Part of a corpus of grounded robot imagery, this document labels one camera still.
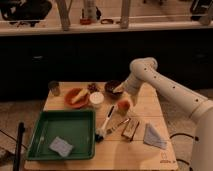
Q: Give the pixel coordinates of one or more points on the black bag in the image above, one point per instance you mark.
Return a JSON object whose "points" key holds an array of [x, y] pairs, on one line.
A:
{"points": [[29, 10]]}

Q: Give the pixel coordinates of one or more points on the dark grape bunch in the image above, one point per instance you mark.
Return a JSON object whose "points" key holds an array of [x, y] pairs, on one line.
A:
{"points": [[93, 87]]}

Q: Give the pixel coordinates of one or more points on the grey folded cloth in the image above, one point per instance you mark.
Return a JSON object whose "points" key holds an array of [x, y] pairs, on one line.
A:
{"points": [[153, 138]]}

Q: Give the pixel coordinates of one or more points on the white handled dish brush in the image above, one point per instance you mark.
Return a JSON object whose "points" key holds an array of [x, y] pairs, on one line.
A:
{"points": [[101, 131]]}

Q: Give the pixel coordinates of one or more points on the black pole stand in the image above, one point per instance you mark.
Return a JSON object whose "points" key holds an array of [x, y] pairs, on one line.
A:
{"points": [[16, 162]]}

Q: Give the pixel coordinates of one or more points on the orange plate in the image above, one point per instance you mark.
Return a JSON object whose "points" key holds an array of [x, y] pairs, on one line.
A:
{"points": [[72, 93]]}

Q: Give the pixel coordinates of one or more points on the yellow corn cob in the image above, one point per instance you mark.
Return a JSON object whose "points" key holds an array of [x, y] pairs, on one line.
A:
{"points": [[79, 96]]}

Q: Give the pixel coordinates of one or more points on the green plastic tray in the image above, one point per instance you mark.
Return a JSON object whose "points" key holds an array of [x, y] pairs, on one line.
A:
{"points": [[76, 127]]}

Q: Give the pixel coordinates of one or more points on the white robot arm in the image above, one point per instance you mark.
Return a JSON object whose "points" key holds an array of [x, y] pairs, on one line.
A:
{"points": [[198, 107]]}

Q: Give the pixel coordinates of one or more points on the wooden block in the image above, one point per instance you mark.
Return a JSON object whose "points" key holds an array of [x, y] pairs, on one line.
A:
{"points": [[130, 129]]}

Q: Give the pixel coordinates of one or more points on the small metal cup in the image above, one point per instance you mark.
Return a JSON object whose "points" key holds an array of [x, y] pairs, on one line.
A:
{"points": [[54, 88]]}

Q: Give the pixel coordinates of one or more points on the dark brown bowl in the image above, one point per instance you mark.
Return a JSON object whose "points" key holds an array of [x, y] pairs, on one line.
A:
{"points": [[110, 86]]}

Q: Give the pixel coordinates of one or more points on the clear plastic cup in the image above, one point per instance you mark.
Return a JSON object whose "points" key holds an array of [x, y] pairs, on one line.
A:
{"points": [[122, 112]]}

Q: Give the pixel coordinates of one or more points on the metal fork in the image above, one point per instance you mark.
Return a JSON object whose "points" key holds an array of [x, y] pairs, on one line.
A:
{"points": [[112, 129]]}

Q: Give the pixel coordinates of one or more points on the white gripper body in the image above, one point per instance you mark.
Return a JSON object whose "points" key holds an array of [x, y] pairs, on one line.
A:
{"points": [[132, 87]]}

